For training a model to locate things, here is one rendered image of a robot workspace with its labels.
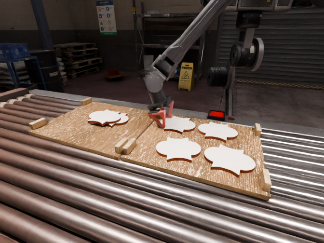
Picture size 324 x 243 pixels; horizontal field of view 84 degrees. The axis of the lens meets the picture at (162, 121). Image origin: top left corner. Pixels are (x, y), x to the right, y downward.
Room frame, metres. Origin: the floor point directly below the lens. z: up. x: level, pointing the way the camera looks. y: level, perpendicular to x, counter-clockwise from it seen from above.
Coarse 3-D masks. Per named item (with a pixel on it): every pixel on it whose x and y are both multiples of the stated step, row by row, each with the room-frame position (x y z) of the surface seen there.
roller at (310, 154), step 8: (16, 104) 0.94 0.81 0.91; (24, 104) 0.93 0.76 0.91; (32, 104) 0.91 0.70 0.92; (64, 112) 0.83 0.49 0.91; (264, 144) 0.53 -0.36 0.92; (272, 144) 0.53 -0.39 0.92; (280, 152) 0.50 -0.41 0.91; (288, 152) 0.50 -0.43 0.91; (296, 152) 0.49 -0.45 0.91; (304, 152) 0.49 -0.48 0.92; (312, 152) 0.48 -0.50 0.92; (320, 152) 0.48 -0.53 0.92; (320, 160) 0.46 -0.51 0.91
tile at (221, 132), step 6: (204, 126) 0.61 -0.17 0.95; (210, 126) 0.61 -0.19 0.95; (216, 126) 0.61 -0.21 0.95; (222, 126) 0.61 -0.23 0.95; (204, 132) 0.57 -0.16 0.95; (210, 132) 0.57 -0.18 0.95; (216, 132) 0.57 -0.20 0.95; (222, 132) 0.57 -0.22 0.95; (228, 132) 0.57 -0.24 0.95; (234, 132) 0.57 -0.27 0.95; (210, 138) 0.54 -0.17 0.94; (216, 138) 0.54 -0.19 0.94; (222, 138) 0.53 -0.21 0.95; (228, 138) 0.54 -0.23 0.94; (234, 138) 0.54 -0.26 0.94
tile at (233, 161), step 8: (208, 152) 0.45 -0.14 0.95; (216, 152) 0.45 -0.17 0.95; (224, 152) 0.45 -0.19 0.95; (232, 152) 0.45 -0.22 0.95; (240, 152) 0.45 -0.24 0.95; (208, 160) 0.42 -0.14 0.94; (216, 160) 0.41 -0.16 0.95; (224, 160) 0.41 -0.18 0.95; (232, 160) 0.41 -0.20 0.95; (240, 160) 0.41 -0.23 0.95; (248, 160) 0.41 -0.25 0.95; (216, 168) 0.38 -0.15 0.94; (224, 168) 0.38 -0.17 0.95; (232, 168) 0.38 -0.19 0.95; (240, 168) 0.38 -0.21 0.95; (248, 168) 0.38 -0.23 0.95
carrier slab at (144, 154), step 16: (160, 128) 0.62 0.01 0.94; (240, 128) 0.62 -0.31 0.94; (144, 144) 0.51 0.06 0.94; (208, 144) 0.51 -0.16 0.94; (224, 144) 0.51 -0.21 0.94; (240, 144) 0.51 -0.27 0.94; (256, 144) 0.51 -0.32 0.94; (128, 160) 0.43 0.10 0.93; (144, 160) 0.43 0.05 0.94; (160, 160) 0.43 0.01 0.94; (192, 160) 0.43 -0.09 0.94; (256, 160) 0.43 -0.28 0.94; (192, 176) 0.36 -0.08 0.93; (208, 176) 0.36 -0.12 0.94; (224, 176) 0.36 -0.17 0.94; (240, 176) 0.36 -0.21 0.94; (256, 176) 0.36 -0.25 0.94; (240, 192) 0.32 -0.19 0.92; (256, 192) 0.31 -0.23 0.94
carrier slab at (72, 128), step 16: (80, 112) 0.77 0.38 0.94; (128, 112) 0.77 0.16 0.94; (144, 112) 0.77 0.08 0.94; (48, 128) 0.62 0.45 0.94; (64, 128) 0.62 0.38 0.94; (80, 128) 0.62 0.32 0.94; (96, 128) 0.62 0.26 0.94; (112, 128) 0.62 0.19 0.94; (128, 128) 0.62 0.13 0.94; (144, 128) 0.62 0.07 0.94; (64, 144) 0.53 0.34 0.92; (80, 144) 0.51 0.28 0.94; (96, 144) 0.51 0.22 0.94; (112, 144) 0.51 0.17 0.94
